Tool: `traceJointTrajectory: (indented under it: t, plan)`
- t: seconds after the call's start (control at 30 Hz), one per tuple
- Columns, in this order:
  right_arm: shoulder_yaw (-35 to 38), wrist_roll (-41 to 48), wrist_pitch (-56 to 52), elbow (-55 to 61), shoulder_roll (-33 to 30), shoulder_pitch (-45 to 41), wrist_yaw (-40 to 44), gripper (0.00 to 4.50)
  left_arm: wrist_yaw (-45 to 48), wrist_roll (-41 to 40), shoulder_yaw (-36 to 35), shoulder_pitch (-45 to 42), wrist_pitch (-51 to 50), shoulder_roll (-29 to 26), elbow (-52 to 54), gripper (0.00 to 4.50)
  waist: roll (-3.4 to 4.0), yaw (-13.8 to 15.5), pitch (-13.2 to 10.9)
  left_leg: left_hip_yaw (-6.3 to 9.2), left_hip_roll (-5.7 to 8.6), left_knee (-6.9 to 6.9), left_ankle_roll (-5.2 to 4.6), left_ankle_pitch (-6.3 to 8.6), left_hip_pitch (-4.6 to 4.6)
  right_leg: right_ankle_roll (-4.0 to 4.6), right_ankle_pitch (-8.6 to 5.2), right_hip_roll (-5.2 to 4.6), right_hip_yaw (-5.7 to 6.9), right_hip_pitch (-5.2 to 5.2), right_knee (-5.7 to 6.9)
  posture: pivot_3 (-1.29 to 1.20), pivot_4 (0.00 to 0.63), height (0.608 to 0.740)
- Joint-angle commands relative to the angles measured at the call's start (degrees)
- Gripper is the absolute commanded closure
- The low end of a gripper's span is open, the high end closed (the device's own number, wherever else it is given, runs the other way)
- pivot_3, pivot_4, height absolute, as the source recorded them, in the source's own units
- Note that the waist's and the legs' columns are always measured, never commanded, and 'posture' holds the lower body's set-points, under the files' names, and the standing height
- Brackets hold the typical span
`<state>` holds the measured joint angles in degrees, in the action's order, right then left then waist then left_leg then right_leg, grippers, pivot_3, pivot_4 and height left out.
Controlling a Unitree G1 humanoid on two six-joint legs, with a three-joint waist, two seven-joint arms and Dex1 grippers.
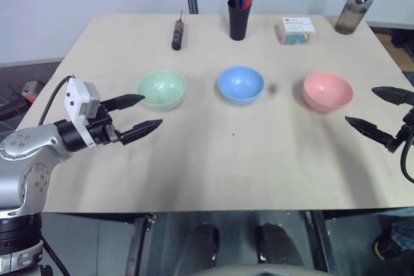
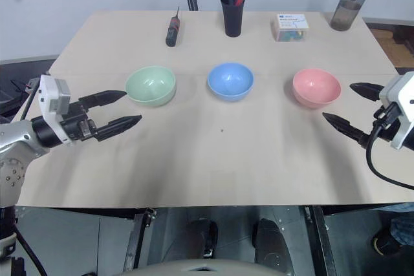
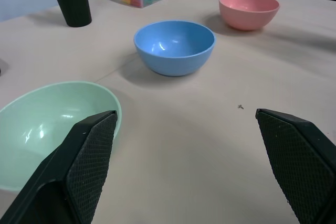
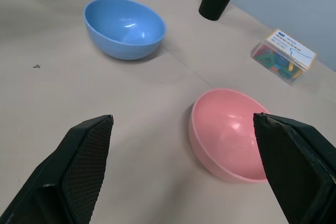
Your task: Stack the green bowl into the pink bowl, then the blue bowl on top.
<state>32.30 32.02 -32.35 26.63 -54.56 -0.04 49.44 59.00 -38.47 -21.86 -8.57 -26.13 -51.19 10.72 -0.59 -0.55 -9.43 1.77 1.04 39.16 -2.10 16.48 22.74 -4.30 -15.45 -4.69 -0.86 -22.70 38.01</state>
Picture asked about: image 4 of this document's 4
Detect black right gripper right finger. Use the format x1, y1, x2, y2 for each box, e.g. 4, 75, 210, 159
253, 112, 336, 224

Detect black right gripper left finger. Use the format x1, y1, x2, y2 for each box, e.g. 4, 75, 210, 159
0, 114, 114, 224

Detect pink plastic bowl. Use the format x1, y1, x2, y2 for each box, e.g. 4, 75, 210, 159
188, 88, 271, 184

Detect clear box of colourful pieces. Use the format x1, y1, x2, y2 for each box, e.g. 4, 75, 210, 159
250, 28, 318, 86

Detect blue plastic bowl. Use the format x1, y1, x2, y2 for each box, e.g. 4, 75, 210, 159
83, 0, 167, 60

